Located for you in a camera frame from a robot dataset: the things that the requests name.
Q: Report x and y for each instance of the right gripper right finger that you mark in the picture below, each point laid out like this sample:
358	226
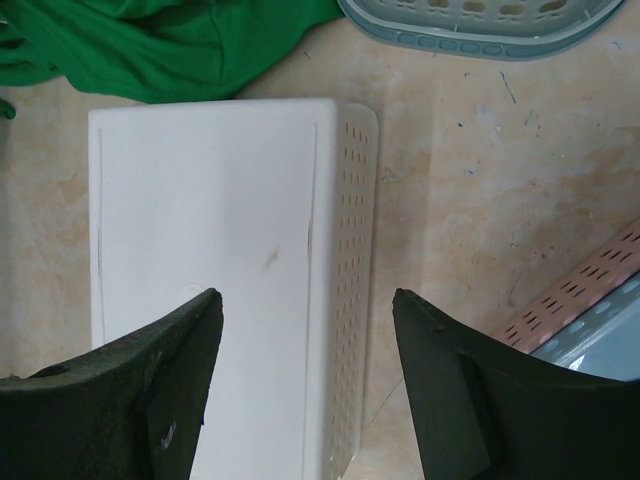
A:
484	410

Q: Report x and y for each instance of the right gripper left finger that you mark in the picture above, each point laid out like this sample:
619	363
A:
130	409

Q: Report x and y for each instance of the white perforated tray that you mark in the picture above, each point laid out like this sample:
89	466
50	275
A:
269	202

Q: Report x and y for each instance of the light blue perforated basket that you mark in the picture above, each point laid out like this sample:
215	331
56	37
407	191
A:
508	30

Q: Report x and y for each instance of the blue grey perforated tray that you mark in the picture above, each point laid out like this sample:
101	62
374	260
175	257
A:
604	340

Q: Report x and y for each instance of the pink perforated tray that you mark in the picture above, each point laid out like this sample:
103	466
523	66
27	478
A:
599	274

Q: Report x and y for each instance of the green cloth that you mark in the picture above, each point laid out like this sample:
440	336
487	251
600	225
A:
153	52

